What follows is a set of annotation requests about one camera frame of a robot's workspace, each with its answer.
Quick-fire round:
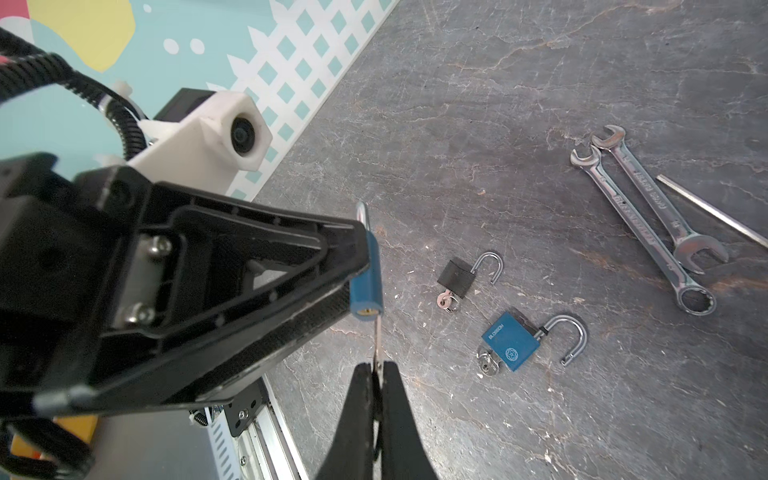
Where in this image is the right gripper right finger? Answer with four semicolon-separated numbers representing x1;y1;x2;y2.
379;361;438;480

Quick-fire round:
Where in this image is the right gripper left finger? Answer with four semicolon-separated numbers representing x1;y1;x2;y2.
316;363;375;480

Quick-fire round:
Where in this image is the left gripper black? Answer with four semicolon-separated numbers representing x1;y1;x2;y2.
1;152;369;419

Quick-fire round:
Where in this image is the large blue padlock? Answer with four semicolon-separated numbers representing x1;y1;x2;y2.
477;313;589;374

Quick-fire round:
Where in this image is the black padlock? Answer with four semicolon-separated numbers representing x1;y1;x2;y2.
437;251;504;299

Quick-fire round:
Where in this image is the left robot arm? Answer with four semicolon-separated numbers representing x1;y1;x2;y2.
1;31;370;422

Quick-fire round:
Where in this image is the metal hex key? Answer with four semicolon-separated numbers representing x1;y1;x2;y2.
656;174;768;248

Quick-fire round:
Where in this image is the yellow bowl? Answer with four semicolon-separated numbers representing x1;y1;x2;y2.
5;415;99;465

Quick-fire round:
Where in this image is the longer silver wrench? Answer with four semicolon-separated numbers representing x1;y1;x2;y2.
570;146;717;316

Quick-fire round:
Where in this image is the shorter silver wrench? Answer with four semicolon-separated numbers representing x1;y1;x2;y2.
591;125;729;274

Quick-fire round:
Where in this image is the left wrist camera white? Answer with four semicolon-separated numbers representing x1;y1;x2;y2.
96;88;273;194

